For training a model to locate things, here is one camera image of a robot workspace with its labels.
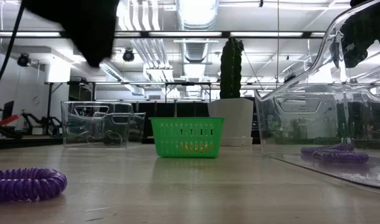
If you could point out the silver ventilation duct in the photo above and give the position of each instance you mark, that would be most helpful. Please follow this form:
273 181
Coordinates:
196 51

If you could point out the black ceiling spotlight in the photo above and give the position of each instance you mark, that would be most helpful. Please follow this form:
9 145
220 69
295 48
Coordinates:
128 56
23 60

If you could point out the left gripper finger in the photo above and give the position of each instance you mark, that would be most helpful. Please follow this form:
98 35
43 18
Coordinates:
88 43
102 43

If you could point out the black monitor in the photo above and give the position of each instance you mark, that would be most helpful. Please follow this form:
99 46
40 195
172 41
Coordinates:
8 109

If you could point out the white box unit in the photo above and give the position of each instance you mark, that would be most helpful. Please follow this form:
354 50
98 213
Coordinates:
57 71

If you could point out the green cactus plant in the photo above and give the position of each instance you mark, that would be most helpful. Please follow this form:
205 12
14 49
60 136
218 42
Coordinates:
231 71

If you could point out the black ceiling rail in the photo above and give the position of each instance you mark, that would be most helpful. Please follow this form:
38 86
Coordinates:
225 34

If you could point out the green plastic slotted basket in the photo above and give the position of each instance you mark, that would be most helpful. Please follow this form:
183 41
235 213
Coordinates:
187 120

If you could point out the black background robot equipment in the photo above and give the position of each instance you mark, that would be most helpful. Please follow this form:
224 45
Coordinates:
31 119

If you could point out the red bar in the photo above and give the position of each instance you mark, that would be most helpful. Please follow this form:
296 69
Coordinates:
7 119

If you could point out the black metal table frame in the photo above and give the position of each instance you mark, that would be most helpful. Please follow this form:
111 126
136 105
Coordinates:
37 143

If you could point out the black ceiling camera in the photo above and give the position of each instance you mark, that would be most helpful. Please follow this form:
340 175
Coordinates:
290 78

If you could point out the white hexagonal plant pot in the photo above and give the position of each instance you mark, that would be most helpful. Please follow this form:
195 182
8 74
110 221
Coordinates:
236 121

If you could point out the clear plastic bin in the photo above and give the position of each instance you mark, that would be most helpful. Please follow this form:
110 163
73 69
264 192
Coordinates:
71 137
302 130

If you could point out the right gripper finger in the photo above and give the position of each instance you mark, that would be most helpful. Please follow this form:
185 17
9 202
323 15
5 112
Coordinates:
355 57
335 54

